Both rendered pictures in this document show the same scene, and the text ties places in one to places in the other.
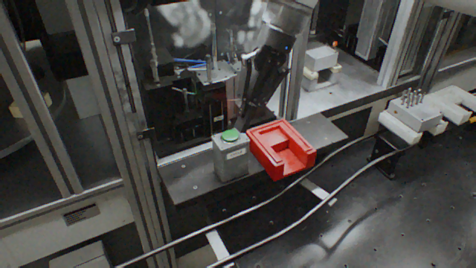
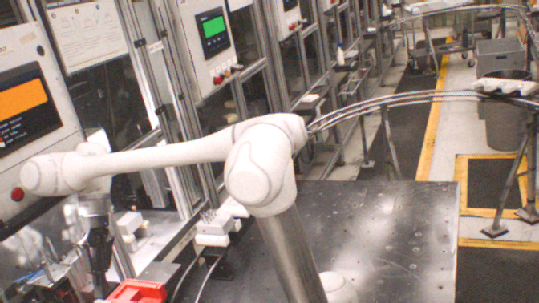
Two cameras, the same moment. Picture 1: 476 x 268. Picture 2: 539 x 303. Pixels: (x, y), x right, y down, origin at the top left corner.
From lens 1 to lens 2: 0.71 m
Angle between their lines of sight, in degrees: 35
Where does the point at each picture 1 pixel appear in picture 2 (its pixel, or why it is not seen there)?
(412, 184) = (246, 273)
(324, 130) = (162, 270)
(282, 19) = (95, 208)
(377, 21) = (156, 177)
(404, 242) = not seen: outside the picture
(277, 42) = (98, 223)
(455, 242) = not seen: hidden behind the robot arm
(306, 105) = (138, 262)
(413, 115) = (215, 226)
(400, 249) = not seen: outside the picture
